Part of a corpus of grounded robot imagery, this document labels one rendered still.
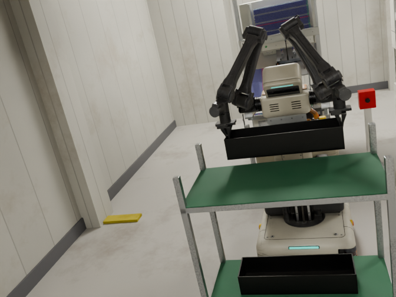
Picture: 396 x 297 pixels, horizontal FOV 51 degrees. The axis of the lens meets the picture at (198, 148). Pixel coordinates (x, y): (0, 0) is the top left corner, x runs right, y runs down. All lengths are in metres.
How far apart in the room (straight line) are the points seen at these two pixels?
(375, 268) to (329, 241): 0.44
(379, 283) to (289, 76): 1.15
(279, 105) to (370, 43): 4.73
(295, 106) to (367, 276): 0.97
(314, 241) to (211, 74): 4.28
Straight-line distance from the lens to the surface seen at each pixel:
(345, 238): 2.74
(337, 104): 2.06
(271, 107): 2.42
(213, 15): 6.44
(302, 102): 2.41
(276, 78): 2.34
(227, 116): 2.12
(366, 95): 4.02
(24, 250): 3.56
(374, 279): 2.32
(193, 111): 6.77
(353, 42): 7.01
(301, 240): 2.75
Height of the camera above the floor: 1.77
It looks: 18 degrees down
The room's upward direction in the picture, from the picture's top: 12 degrees counter-clockwise
